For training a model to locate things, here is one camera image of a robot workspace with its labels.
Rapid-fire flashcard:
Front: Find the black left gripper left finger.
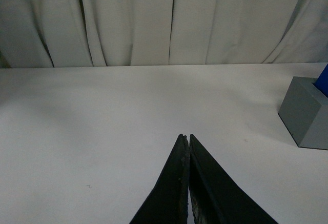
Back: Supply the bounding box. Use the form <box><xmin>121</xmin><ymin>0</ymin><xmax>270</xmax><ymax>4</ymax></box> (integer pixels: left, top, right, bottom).
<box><xmin>130</xmin><ymin>134</ymin><xmax>190</xmax><ymax>223</ymax></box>

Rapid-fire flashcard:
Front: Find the gray cube base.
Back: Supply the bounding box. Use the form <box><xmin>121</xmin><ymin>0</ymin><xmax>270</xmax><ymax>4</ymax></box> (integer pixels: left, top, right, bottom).
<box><xmin>278</xmin><ymin>76</ymin><xmax>327</xmax><ymax>150</ymax></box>

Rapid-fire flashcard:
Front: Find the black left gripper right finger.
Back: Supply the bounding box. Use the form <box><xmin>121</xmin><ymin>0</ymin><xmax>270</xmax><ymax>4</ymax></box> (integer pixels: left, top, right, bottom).
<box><xmin>189</xmin><ymin>134</ymin><xmax>277</xmax><ymax>223</ymax></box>

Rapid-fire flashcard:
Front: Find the blue handled block part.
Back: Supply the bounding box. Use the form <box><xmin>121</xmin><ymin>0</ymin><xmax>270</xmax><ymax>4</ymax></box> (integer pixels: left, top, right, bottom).
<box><xmin>314</xmin><ymin>65</ymin><xmax>328</xmax><ymax>96</ymax></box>

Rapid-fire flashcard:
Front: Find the white curtain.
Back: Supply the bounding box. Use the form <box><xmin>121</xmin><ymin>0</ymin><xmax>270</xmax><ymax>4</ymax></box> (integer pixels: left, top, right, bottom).
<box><xmin>1</xmin><ymin>0</ymin><xmax>327</xmax><ymax>68</ymax></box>

